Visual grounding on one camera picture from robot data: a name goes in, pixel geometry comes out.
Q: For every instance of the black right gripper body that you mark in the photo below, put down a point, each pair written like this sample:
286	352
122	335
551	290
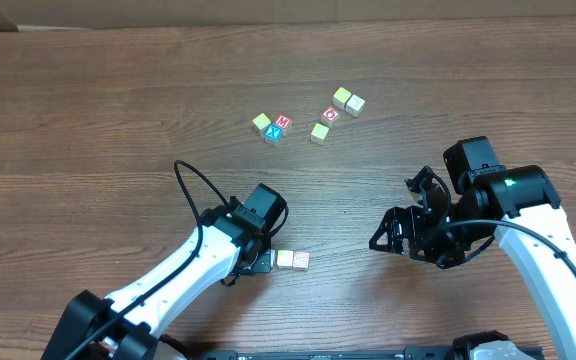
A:
415	232

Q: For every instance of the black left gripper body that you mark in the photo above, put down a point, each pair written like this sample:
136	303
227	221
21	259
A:
260	263

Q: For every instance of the yellow wooden block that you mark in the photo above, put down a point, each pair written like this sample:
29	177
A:
260	123
284	258

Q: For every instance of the red Y wooden block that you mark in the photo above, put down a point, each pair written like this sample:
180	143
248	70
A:
301	260

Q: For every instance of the white number six block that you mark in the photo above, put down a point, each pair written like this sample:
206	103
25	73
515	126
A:
272	258

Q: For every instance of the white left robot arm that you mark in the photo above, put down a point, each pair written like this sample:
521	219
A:
128	323

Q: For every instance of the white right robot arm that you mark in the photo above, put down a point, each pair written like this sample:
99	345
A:
485	203

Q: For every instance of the blue X wooden block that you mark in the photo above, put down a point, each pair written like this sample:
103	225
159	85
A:
273	134

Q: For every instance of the yellow top wooden block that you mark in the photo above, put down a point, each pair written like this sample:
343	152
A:
260	123

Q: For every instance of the red M wooden block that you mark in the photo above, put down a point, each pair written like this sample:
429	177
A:
284	122

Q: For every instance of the yellow top turtle block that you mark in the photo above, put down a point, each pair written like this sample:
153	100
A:
319	133

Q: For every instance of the red C wooden block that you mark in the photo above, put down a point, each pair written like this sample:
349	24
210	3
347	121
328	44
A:
330	116

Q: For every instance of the plain white far block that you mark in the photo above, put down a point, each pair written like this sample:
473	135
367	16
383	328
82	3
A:
355	105

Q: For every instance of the yellow top far block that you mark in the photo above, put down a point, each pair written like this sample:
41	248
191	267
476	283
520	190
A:
341	97

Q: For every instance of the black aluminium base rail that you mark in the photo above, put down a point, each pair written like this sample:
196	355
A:
482	345

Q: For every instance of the cardboard back wall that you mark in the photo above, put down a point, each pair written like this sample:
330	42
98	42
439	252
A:
101	14

